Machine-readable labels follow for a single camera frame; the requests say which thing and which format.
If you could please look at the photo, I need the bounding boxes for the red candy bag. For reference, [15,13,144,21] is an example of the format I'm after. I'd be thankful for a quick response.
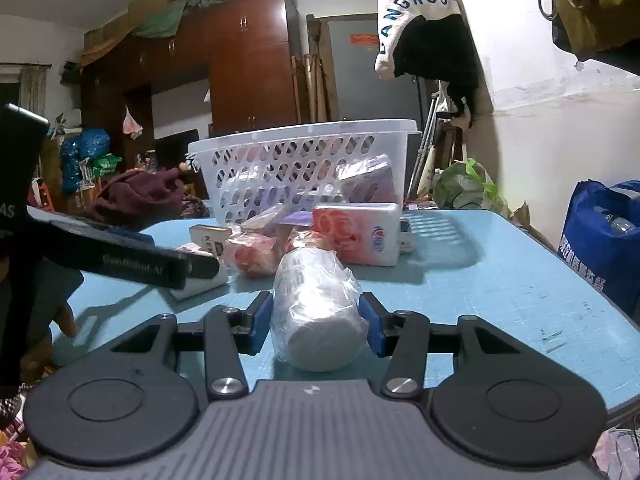
[222,233,281,278]

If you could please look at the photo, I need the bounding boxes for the white roll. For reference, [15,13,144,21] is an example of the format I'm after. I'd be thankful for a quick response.
[270,247,369,373]

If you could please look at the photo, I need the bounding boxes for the white plastic laundry basket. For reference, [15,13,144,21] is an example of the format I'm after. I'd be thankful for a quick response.
[186,119,418,224]

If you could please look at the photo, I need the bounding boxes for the pink white tissue pack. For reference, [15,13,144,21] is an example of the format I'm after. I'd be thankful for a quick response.
[169,243,228,301]

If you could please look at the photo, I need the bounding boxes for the red white tissue pack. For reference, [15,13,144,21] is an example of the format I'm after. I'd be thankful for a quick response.
[311,203,401,266]

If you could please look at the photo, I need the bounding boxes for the maroon clothing pile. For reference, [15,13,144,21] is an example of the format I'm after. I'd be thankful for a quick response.
[86,168,184,231]

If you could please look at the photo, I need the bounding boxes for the purple small box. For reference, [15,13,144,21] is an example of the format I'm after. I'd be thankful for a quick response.
[276,210,314,248]

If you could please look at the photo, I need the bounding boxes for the blue shopping bag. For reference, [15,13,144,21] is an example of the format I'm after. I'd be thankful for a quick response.
[558,180,639,315]

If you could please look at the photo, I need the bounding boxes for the metal crutches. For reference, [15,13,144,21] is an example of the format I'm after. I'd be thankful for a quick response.
[407,89,442,200]

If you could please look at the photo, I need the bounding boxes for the grey metal door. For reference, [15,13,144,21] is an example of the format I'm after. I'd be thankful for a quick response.
[326,14,426,126]

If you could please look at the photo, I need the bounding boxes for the dark red wooden wardrobe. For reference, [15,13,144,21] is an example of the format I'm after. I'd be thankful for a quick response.
[80,0,309,166]

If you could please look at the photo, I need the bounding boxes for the white black hanging jacket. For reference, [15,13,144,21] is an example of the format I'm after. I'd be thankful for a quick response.
[375,0,480,120]

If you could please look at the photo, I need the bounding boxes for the olive hanging bag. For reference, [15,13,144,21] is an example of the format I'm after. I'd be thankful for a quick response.
[555,0,639,61]

